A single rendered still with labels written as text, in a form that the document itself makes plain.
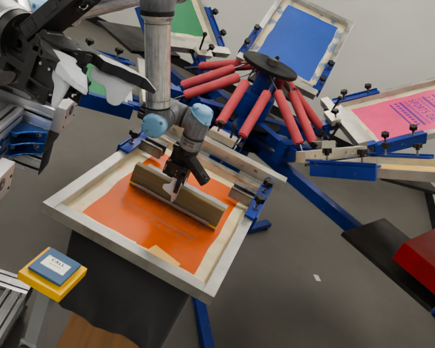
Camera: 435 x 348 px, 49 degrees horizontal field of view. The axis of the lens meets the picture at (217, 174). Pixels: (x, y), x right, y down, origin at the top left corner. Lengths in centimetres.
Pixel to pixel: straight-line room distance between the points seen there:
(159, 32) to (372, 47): 462
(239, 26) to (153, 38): 466
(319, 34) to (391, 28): 225
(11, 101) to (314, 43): 244
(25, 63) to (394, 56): 537
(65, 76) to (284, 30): 308
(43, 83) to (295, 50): 292
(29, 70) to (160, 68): 76
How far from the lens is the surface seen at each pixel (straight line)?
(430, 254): 208
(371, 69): 590
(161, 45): 140
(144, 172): 172
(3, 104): 162
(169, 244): 158
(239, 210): 191
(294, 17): 374
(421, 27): 586
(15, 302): 228
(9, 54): 74
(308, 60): 347
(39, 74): 69
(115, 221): 159
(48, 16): 69
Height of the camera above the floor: 191
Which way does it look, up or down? 27 degrees down
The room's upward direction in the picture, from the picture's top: 25 degrees clockwise
